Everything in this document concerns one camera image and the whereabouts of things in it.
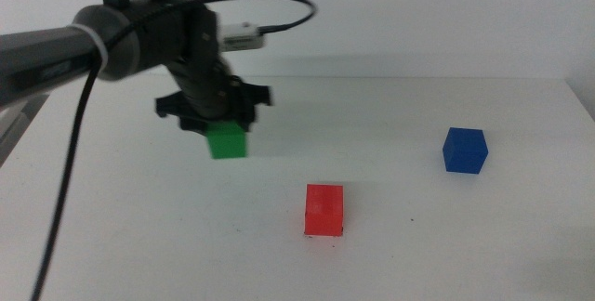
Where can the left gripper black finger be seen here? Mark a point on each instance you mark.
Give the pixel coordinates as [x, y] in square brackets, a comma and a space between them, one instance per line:
[248, 120]
[193, 127]

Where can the green cube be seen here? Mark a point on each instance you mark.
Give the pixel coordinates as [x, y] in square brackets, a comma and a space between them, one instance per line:
[228, 143]

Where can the red cube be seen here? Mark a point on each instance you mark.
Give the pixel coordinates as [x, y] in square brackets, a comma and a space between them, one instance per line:
[324, 210]

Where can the blue cube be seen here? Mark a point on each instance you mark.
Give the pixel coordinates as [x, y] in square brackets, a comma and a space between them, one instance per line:
[465, 151]

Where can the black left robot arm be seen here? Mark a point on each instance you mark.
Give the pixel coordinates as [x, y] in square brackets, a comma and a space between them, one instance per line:
[46, 59]

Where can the white zip tie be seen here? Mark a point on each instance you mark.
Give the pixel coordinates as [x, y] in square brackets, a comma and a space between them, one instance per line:
[96, 43]

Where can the white side furniture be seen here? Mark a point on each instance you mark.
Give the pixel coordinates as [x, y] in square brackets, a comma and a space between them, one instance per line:
[14, 129]

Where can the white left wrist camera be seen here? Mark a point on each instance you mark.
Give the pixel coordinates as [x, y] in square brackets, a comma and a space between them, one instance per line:
[241, 37]

